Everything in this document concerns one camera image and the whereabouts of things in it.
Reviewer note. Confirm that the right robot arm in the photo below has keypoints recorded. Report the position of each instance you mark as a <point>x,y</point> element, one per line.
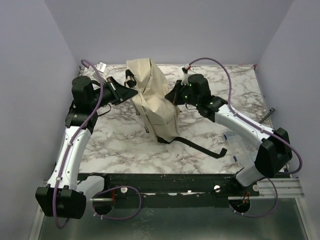
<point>273,151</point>

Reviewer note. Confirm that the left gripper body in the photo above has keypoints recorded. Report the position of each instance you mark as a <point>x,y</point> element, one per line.
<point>109,94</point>

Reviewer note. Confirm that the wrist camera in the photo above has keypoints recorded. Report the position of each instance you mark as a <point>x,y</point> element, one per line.
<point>185,71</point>
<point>101,67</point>

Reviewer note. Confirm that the black metal base plate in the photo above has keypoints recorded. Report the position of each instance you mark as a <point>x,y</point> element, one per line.
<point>131,190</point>

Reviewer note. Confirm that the cream canvas backpack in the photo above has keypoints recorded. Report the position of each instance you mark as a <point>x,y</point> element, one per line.
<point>159,115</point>

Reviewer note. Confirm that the aluminium rail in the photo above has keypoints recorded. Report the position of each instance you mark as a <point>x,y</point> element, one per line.
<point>285,188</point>

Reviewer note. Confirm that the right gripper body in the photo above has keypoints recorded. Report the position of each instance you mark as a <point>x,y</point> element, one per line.
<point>183,95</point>

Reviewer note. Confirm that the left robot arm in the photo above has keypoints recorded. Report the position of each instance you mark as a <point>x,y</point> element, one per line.
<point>64,196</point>

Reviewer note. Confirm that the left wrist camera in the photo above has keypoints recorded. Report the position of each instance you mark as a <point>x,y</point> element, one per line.
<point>101,67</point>

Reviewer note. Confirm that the clear plastic organizer box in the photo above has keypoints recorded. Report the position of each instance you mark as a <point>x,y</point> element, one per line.
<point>243,153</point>

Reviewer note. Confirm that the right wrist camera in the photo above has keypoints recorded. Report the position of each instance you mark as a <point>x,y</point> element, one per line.
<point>185,71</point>

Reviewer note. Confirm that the grey metal bracket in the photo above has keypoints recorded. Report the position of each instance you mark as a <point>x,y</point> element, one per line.
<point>271,111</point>

